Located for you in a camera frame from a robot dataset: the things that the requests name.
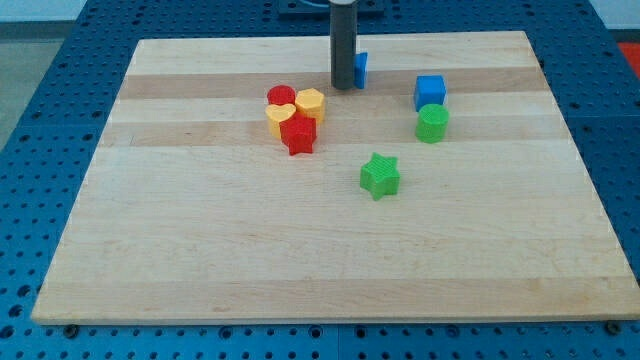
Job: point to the blue triangle block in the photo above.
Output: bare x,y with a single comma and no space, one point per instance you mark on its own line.
360,70

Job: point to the red star block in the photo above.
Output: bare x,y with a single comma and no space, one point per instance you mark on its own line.
298,134

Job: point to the green star block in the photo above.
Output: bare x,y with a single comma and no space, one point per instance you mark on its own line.
380,176

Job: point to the yellow pentagon block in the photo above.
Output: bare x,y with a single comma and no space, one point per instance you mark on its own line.
311,103

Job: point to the yellow heart block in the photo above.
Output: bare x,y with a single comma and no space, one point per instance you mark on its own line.
276,114

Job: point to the red cylinder block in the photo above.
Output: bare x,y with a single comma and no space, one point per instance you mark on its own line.
281,95

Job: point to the green cylinder block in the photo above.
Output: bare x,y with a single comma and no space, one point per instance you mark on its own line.
432,123

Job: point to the light wooden board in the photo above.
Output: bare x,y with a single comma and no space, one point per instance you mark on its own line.
192,213

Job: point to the blue cube block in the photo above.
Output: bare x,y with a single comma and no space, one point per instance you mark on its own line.
429,89

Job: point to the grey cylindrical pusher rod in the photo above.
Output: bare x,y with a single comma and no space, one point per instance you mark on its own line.
343,33

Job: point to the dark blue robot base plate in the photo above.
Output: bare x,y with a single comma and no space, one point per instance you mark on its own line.
289,9

